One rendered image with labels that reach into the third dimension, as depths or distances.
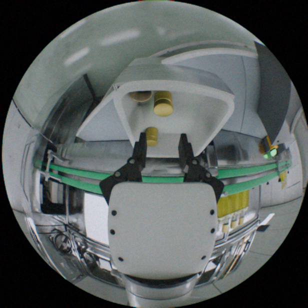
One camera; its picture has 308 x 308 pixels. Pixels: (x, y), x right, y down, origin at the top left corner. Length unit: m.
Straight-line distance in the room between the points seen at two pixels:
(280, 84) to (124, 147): 0.51
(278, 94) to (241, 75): 0.10
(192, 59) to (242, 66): 0.11
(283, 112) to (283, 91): 0.05
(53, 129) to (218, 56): 0.85
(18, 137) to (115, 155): 3.32
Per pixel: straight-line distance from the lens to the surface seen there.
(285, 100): 0.25
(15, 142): 3.46
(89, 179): 0.45
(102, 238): 0.68
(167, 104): 0.17
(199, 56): 0.21
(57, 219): 0.89
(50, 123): 0.79
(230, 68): 0.24
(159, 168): 0.34
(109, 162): 0.39
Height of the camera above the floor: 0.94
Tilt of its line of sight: 22 degrees down
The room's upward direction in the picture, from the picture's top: 178 degrees counter-clockwise
